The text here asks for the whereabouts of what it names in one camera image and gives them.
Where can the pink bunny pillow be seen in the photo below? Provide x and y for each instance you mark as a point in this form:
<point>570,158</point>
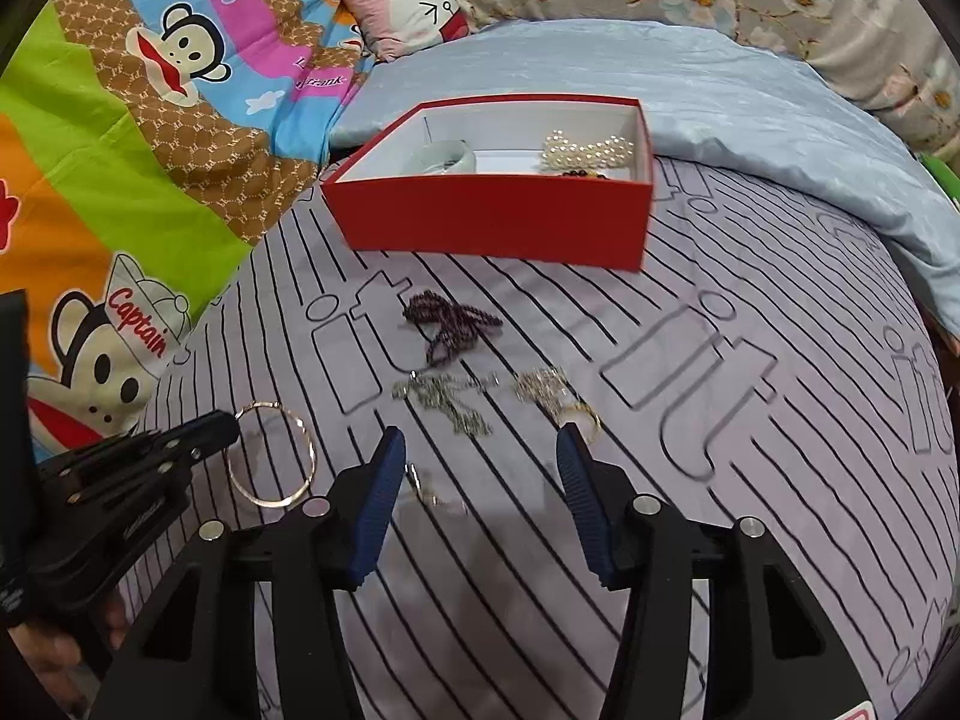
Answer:
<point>394,28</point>

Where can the thin gold hoop bangle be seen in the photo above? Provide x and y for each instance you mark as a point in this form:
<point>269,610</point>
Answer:
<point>309,444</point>

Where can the left hand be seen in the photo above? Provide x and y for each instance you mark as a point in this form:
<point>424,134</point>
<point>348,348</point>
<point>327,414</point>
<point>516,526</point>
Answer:
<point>53,656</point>

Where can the pale jade bangle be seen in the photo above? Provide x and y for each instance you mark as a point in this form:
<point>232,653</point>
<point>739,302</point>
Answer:
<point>441,159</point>

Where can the red jewelry box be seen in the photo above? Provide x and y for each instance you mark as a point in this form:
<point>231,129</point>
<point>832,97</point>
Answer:
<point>562,178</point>

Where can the colorful monkey cartoon blanket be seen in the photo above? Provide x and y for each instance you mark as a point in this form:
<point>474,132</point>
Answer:
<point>147,146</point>

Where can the green object at bedside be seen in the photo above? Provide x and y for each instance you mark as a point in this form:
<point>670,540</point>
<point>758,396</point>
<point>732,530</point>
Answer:
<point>943,175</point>

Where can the lavender striped bed sheet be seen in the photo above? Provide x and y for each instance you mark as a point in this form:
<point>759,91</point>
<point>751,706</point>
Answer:
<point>767,361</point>

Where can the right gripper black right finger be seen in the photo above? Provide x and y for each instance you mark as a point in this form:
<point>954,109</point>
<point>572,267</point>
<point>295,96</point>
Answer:
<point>772,651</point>

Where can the light blue blanket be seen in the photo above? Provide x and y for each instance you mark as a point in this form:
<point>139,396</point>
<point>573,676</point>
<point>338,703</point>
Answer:
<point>706,99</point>

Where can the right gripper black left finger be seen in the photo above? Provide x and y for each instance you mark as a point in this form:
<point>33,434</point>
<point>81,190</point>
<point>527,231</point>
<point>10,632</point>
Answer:
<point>192,650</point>

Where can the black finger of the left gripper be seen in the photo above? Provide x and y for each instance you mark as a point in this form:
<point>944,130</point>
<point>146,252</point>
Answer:
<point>195,440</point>

